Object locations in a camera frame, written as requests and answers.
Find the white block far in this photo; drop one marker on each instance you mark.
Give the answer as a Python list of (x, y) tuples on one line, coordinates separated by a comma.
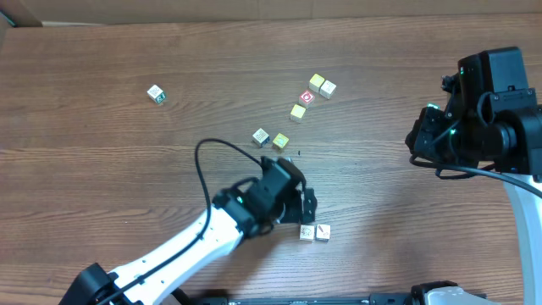
[(327, 89)]

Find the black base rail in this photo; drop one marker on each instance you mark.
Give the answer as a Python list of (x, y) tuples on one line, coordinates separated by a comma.
[(432, 293)]

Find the red circle block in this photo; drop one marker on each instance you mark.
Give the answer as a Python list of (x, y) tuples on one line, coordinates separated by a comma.
[(306, 99)]

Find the white block red M side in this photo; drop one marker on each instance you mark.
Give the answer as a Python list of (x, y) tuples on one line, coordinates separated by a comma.
[(307, 232)]

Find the yellow block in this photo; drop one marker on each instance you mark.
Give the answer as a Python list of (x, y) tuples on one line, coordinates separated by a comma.
[(316, 82), (280, 142), (297, 113)]

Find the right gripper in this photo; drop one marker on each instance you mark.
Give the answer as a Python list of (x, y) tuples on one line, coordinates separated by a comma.
[(431, 143)]

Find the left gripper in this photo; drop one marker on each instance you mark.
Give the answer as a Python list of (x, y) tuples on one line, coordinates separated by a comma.
[(300, 213)]

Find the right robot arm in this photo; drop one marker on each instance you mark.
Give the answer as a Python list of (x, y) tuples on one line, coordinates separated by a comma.
[(491, 127)]

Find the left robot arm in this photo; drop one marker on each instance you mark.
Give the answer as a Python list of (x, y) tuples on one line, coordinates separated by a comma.
[(222, 227)]

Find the white block blue side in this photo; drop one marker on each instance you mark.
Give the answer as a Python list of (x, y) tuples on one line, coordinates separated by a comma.
[(260, 137)]

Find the white block red mark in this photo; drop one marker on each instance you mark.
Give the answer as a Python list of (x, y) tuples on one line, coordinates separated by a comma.
[(322, 232)]

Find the white block green side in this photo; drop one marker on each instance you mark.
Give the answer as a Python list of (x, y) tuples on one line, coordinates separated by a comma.
[(156, 94)]

